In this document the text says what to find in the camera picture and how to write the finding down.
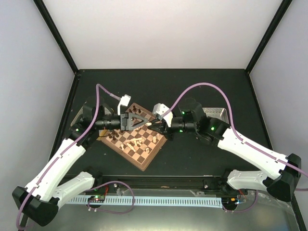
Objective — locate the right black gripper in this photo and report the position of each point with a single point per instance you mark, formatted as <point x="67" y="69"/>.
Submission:
<point x="163" y="126"/>

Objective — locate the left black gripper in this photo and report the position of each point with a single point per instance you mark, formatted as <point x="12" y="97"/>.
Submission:
<point x="126" y="121"/>

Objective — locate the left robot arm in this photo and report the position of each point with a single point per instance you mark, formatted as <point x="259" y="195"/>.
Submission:
<point x="42" y="198"/>

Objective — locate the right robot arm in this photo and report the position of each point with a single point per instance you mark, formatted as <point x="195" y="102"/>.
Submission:
<point x="277" y="173"/>

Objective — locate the white chess pieces pile lower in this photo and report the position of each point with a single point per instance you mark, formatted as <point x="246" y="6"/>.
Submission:
<point x="131" y="144"/>

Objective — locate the dark chess pieces group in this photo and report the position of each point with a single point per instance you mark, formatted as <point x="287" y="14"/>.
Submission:
<point x="115" y="132"/>

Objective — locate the wooden chess board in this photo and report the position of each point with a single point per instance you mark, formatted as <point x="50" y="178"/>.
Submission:
<point x="140" y="158"/>

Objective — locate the small circuit board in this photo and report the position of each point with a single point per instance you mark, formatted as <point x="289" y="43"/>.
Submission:
<point x="96" y="199"/>

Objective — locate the gold metal tin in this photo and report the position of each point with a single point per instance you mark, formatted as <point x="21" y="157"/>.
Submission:
<point x="105" y="119"/>

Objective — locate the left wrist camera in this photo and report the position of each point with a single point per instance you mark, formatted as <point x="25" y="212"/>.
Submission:
<point x="124" y="101"/>

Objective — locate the black front rail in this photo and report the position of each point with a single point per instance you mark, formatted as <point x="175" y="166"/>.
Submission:
<point x="210" y="185"/>

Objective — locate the light blue cable duct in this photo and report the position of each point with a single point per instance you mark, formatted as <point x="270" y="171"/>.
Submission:
<point x="151" y="201"/>

